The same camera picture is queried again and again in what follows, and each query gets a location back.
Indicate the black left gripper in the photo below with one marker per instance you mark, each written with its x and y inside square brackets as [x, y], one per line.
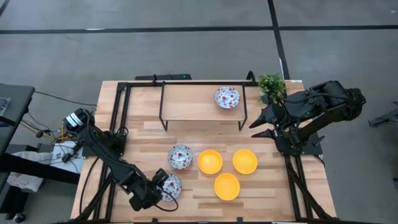
[149, 194]

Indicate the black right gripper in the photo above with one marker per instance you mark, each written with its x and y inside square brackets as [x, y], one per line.
[281, 121]

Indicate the red floral ceramic bowl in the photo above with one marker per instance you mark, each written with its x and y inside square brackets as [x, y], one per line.
[180, 156]
[173, 188]
[227, 97]

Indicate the yellow plastic bowl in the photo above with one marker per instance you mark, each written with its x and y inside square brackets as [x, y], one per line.
[245, 161]
[227, 186]
[210, 161]

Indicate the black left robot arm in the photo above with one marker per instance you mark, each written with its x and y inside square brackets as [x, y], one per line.
[121, 169]

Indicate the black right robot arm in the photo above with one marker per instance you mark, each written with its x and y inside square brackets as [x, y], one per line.
[326, 105]

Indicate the green potted plant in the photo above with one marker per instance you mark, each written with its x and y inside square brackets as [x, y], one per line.
[272, 87]

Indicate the wooden shelf black metal legs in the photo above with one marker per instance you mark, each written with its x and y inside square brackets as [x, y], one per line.
[192, 105]

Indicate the white printed paper sheet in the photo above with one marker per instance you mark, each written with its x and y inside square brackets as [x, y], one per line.
[62, 161]

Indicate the black power strip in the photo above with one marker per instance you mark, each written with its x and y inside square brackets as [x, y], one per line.
[161, 77]

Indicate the black stand leg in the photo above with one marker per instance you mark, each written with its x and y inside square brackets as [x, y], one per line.
[385, 118]

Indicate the black metal beam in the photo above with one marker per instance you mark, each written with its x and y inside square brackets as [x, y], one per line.
[31, 168]

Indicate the white plastic bag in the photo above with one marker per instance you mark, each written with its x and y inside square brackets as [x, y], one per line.
[25, 183]

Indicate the black round caster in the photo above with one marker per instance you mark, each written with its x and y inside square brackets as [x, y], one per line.
[18, 217]

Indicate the black side table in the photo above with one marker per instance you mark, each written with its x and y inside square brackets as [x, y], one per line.
[15, 99]

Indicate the black aluminium frame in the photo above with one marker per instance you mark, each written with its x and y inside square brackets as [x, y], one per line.
[202, 83]

